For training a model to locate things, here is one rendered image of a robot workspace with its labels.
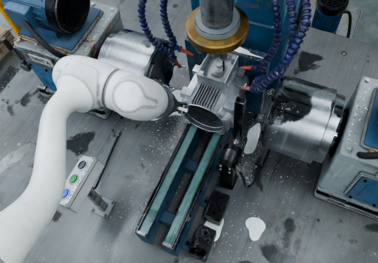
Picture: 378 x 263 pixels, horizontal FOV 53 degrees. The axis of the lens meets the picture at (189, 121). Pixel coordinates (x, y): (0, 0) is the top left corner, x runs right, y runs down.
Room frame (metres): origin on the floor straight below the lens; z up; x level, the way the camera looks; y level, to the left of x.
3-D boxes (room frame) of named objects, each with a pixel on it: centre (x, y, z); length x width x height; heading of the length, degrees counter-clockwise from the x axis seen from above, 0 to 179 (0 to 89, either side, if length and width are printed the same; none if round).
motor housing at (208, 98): (0.72, -0.10, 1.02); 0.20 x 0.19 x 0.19; 147
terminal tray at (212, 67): (0.76, -0.12, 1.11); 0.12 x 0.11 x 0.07; 147
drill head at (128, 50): (0.91, 0.20, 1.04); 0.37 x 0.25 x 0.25; 58
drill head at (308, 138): (0.55, -0.38, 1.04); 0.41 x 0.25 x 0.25; 58
